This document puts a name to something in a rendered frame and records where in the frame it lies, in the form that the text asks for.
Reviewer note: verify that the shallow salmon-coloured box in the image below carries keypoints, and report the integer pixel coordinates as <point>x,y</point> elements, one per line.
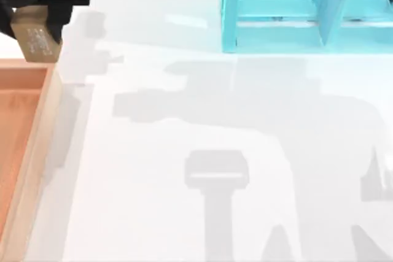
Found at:
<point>21,127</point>

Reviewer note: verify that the tan book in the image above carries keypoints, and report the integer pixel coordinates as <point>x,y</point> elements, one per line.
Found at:
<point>38,39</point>

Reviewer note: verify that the light blue upright rack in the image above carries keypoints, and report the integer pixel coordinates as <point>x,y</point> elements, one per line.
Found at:
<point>276,25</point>

